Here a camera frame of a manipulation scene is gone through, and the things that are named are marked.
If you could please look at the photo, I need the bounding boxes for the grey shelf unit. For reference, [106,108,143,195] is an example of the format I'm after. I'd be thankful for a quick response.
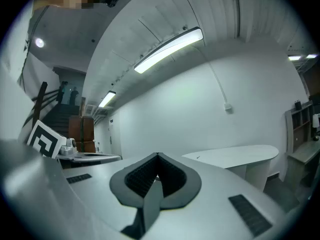
[284,100,315,155]

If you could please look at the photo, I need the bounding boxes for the long ceiling light bar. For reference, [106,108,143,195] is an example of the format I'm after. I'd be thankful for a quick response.
[133,26,204,75]

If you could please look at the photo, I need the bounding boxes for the grey desk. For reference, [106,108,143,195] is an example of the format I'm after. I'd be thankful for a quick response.
[285,140,320,188]

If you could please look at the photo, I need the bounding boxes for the white curved table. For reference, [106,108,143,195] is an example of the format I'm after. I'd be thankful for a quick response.
[181,144,280,193]

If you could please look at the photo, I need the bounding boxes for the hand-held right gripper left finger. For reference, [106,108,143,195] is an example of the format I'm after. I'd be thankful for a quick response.
[109,152,159,209]

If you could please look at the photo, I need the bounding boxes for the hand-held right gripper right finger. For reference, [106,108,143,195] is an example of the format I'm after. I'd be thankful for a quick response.
[157,152,202,210]

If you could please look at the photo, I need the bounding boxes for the short ceiling light bar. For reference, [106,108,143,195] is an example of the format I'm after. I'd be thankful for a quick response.
[97,90,117,108]

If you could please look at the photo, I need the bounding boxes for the white wall conduit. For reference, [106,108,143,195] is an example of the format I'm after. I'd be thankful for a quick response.
[197,46,230,105]

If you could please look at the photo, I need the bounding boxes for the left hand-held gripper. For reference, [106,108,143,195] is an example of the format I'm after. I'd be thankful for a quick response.
[26,119,123,170]

